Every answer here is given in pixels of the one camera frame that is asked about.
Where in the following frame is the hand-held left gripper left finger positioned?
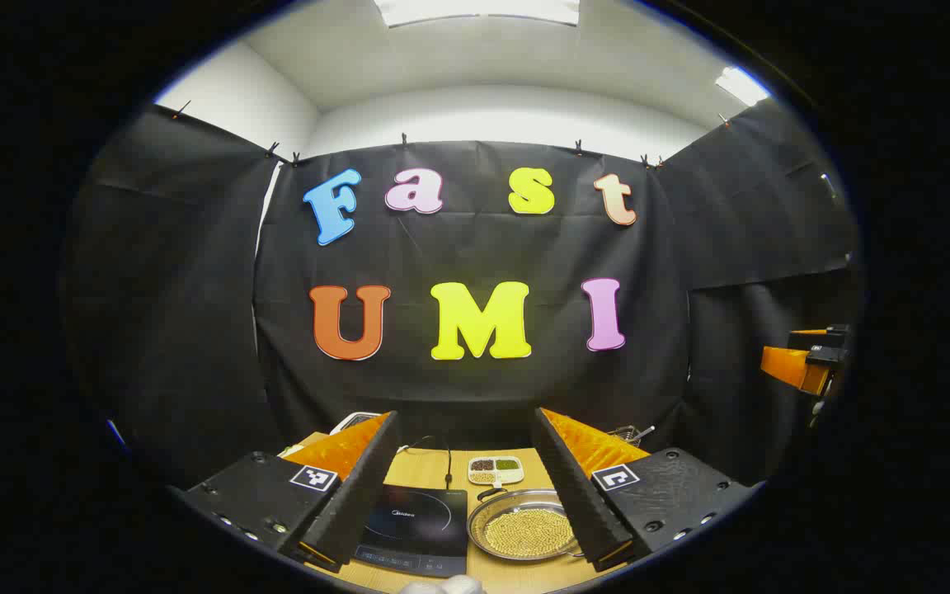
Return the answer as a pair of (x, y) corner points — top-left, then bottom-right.
(170, 411), (400, 572)

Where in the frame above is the steel pot with black handle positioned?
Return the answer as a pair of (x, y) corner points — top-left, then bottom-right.
(468, 487), (583, 563)

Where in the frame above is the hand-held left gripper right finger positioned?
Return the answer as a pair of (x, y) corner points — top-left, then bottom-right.
(533, 407), (764, 572)

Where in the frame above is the white toaster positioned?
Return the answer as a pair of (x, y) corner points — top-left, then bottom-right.
(331, 411), (381, 434)

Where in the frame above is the white divided dish of beans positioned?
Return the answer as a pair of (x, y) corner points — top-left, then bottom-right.
(468, 456), (524, 486)

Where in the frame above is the large ceiling light panel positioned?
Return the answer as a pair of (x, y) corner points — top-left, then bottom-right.
(374, 0), (581, 28)

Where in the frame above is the black induction cooktop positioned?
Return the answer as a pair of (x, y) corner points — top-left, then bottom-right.
(354, 484), (469, 578)

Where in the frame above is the small ceiling light panel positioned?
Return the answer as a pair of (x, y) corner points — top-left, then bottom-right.
(716, 66), (773, 106)

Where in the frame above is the black power cable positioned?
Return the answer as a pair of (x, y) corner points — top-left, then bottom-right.
(399, 436), (455, 488)

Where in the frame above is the metal wire utensil holder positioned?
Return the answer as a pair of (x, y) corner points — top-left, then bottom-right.
(607, 425), (656, 450)

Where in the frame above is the pile of soybeans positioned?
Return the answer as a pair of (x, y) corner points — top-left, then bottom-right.
(485, 509), (575, 558)

